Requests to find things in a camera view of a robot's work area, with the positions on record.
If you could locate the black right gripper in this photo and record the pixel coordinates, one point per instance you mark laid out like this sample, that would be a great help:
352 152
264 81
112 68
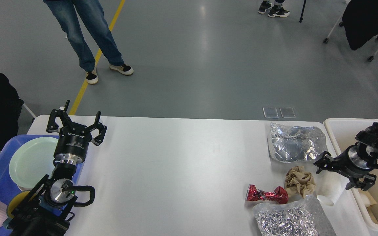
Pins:
352 163

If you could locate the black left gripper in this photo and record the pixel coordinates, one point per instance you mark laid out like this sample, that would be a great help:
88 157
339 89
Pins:
72 144

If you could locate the white lid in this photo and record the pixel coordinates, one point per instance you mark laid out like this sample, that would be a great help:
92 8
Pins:
330 186

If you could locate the brown paper bag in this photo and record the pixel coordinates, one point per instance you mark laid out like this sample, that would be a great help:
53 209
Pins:
366 198

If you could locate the light green plate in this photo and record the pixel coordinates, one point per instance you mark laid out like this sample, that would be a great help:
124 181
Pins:
32 160

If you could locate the silver foil bag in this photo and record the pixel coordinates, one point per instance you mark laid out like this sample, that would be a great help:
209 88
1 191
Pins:
288 144
304 217

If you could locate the dark teal mug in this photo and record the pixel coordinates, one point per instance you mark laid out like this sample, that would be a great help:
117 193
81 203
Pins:
11 206

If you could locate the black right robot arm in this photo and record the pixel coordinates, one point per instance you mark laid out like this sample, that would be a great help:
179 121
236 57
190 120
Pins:
368 137

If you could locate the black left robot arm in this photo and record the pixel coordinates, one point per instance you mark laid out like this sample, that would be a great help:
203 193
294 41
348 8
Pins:
46 210

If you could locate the beige plastic bin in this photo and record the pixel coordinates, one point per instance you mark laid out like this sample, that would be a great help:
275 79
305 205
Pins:
342 134

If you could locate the crumpled brown paper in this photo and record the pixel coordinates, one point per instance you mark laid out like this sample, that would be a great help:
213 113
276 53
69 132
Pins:
299 181

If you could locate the red foil wrapper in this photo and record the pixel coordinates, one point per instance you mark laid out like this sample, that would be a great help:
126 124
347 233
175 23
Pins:
279 195

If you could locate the pink plate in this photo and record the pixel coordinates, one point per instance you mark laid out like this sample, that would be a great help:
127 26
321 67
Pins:
24 188

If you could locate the blue plastic tray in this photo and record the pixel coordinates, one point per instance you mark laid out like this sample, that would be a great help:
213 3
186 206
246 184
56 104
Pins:
8 189

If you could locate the black jacket on chair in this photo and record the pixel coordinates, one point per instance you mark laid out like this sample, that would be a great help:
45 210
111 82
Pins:
360 21

